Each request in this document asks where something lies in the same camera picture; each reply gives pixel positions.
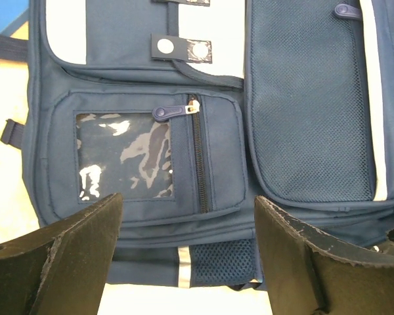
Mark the navy blue backpack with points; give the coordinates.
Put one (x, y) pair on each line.
(191, 109)

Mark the blue shelf unit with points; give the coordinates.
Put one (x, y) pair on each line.
(13, 15)

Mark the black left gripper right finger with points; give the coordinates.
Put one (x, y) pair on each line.
(308, 271)

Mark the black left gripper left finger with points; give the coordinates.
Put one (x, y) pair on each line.
(61, 268)

